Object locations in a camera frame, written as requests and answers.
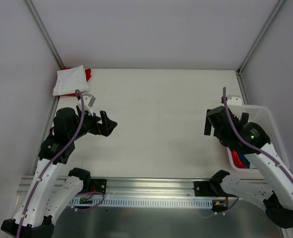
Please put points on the left aluminium frame post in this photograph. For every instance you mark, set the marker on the left aluminium frame post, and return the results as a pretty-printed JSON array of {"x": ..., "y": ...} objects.
[{"x": 42, "y": 28}]

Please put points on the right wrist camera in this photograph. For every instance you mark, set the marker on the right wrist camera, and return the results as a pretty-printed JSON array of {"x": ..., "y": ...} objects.
[{"x": 231, "y": 100}]

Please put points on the orange t shirt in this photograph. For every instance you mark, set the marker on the orange t shirt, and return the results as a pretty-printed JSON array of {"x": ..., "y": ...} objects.
[{"x": 236, "y": 160}]

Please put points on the folded white t shirt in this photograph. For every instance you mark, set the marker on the folded white t shirt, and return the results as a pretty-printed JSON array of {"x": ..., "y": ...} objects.
[{"x": 70, "y": 80}]

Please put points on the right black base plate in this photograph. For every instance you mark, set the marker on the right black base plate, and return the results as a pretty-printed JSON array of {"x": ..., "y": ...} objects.
[{"x": 203, "y": 189}]

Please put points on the white plastic basket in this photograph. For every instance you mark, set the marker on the white plastic basket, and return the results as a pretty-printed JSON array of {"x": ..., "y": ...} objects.
[{"x": 263, "y": 117}]

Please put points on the aluminium frame post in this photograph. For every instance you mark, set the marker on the aluminium frame post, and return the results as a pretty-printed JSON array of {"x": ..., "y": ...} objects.
[
  {"x": 42, "y": 28},
  {"x": 266, "y": 25}
]

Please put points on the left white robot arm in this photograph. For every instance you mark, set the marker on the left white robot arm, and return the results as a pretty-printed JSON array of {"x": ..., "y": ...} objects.
[{"x": 40, "y": 210}]

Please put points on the right aluminium frame post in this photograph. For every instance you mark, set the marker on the right aluminium frame post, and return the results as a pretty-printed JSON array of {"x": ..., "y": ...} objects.
[{"x": 266, "y": 25}]

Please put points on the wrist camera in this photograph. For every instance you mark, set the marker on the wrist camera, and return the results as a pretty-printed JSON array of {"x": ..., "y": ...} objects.
[
  {"x": 88, "y": 101},
  {"x": 231, "y": 100}
]

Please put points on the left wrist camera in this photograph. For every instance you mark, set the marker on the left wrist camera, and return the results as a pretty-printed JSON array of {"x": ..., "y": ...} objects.
[{"x": 88, "y": 101}]

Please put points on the aluminium mounting rail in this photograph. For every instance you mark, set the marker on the aluminium mounting rail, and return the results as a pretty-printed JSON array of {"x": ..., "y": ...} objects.
[{"x": 154, "y": 187}]

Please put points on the blue printed t shirt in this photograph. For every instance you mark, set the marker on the blue printed t shirt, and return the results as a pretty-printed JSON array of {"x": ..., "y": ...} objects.
[{"x": 243, "y": 162}]

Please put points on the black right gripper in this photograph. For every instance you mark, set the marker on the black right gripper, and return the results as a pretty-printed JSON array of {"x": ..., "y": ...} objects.
[{"x": 208, "y": 125}]

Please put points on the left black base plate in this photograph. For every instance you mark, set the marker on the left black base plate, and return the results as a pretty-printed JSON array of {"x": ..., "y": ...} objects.
[{"x": 98, "y": 185}]

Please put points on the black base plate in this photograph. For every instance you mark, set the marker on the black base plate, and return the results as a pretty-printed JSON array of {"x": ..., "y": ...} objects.
[
  {"x": 203, "y": 189},
  {"x": 98, "y": 185}
]

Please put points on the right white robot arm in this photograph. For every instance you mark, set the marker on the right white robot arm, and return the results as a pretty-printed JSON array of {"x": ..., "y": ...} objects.
[{"x": 249, "y": 139}]

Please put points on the folded red t shirt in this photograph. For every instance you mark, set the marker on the folded red t shirt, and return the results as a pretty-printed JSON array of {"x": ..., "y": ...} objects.
[{"x": 88, "y": 73}]

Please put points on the white slotted cable duct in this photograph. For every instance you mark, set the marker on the white slotted cable duct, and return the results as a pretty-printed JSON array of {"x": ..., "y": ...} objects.
[{"x": 140, "y": 202}]

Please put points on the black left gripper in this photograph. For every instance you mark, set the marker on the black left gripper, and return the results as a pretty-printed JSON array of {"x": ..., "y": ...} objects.
[{"x": 98, "y": 124}]

